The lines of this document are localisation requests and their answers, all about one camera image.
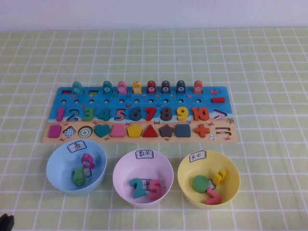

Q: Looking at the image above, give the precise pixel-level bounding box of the green fish piece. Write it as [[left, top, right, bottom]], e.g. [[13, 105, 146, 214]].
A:
[[73, 166, 86, 186]]

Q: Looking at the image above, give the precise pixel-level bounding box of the light blue plastic bowl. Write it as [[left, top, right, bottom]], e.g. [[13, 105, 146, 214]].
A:
[[46, 139, 108, 196]]

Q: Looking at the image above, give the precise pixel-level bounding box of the magenta fish piece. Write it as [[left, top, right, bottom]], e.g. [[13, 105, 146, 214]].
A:
[[80, 153, 95, 169]]

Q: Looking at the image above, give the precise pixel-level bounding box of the magenta rectangle piece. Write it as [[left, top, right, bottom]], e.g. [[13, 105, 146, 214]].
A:
[[48, 125, 61, 139]]

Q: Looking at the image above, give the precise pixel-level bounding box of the pink plastic bowl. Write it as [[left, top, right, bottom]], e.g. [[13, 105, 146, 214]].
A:
[[112, 149, 174, 208]]

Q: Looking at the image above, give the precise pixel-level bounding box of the teal heart piece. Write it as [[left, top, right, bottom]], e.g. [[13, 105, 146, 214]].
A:
[[93, 124, 111, 138]]

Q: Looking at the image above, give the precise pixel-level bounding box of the teal number two piece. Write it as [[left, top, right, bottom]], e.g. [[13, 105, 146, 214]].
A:
[[129, 178, 147, 199]]

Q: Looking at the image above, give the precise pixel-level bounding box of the green number three piece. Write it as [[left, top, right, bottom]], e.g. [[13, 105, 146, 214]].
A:
[[82, 107, 94, 122]]

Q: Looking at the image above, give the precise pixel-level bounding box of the pink trapezoid piece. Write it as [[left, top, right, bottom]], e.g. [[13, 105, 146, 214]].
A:
[[110, 125, 126, 138]]

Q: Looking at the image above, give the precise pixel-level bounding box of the teal number four piece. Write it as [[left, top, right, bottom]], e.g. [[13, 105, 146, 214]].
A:
[[97, 108, 111, 122]]

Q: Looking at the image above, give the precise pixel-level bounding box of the pink number five piece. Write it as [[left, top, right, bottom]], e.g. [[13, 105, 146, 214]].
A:
[[149, 179, 163, 201]]

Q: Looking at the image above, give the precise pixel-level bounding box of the yellow pentagon piece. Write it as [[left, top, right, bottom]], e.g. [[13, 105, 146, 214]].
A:
[[127, 124, 143, 138]]

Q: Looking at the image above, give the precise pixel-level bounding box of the dark blue number six piece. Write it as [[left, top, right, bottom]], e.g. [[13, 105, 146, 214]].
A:
[[129, 107, 143, 122]]

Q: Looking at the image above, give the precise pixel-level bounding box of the teal fish piece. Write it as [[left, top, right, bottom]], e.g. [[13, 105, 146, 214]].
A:
[[102, 80, 113, 94]]

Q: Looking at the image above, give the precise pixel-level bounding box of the red triangle piece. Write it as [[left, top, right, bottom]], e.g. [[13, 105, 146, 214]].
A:
[[141, 124, 159, 138]]

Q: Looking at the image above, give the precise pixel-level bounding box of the pink fish piece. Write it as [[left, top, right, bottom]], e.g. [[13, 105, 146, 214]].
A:
[[117, 80, 128, 94]]

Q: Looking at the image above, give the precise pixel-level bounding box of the colourful wooden puzzle board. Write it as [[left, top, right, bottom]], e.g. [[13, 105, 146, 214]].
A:
[[42, 86, 238, 144]]

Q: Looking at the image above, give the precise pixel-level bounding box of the red number seven piece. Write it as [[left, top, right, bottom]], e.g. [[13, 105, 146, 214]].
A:
[[144, 107, 158, 122]]

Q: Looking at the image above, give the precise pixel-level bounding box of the brown star piece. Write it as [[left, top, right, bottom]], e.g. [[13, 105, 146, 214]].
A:
[[158, 124, 175, 138]]

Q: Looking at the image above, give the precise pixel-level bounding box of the yellow plastic bowl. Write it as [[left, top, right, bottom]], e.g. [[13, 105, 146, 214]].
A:
[[177, 150, 241, 209]]

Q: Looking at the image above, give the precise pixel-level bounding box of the brown number eight piece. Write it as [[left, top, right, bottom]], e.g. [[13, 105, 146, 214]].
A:
[[160, 107, 173, 121]]

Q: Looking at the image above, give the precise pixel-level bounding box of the green circle piece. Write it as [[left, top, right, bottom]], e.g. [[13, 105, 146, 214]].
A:
[[192, 175, 209, 193]]

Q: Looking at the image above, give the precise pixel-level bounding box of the dark blue square piece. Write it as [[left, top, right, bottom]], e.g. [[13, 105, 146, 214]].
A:
[[175, 124, 191, 138]]

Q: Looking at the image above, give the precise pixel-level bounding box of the yellow number nine piece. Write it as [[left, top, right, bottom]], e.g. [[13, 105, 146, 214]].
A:
[[176, 107, 189, 122]]

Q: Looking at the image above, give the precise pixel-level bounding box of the pink greater-than sign piece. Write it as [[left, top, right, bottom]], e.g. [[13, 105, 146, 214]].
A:
[[205, 188, 222, 205]]

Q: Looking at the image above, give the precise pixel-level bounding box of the yellow equals sign piece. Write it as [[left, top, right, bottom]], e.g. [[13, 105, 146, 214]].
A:
[[213, 168, 227, 186]]

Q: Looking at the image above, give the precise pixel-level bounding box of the orange plus sign piece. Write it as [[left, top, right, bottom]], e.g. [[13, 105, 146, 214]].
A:
[[194, 124, 210, 138]]

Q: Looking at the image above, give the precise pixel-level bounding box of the orange number ten piece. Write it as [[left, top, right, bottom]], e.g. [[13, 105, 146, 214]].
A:
[[192, 107, 210, 122]]

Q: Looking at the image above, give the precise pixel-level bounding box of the orange fish piece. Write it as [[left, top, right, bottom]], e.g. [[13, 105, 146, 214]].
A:
[[193, 80, 204, 93]]

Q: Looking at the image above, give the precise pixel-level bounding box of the teal square peg block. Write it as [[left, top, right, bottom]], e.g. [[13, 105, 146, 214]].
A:
[[72, 81, 84, 95]]

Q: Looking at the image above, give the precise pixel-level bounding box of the green white checked tablecloth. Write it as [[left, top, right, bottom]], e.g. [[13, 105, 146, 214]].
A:
[[0, 27, 308, 231]]

